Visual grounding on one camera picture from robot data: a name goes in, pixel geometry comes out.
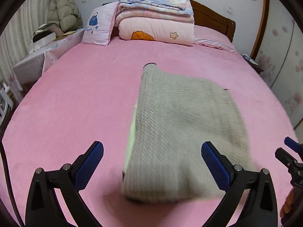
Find person's right hand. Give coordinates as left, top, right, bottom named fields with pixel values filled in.
left=280, top=188, right=294, bottom=218

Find dark wooden nightstand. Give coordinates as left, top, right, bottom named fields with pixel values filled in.
left=241, top=54, right=263, bottom=75

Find dark wooden headboard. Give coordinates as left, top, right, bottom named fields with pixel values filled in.
left=190, top=0, right=236, bottom=43

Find white floral wardrobe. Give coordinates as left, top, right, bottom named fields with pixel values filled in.
left=256, top=0, right=302, bottom=127

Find beige knitted cardigan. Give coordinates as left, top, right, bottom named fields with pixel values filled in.
left=122, top=64, right=254, bottom=203

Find folded green black garment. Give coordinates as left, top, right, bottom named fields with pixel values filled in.
left=124, top=103, right=138, bottom=172

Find items on nightstand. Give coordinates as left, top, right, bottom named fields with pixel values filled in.
left=241, top=53, right=258, bottom=66

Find white mesh office chair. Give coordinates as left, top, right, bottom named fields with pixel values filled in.
left=0, top=81, right=14, bottom=124

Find white covered side table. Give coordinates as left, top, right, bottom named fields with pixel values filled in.
left=13, top=29, right=84, bottom=84

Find pink flat pillow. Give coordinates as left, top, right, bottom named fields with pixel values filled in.
left=194, top=25, right=237, bottom=54

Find white sheer curtain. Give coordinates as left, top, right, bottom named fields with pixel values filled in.
left=1, top=0, right=50, bottom=83

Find folded floral pink quilt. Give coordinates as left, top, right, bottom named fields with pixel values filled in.
left=115, top=0, right=195, bottom=46

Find beige puffer jacket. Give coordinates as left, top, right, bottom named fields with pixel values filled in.
left=47, top=0, right=83, bottom=32

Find pink handbag print cushion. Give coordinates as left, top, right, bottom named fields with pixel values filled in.
left=82, top=2, right=118, bottom=46

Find pink fleece bed sheet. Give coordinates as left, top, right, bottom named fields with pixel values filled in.
left=3, top=37, right=296, bottom=226

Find white wall switch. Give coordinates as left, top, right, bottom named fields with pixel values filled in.
left=227, top=7, right=232, bottom=14

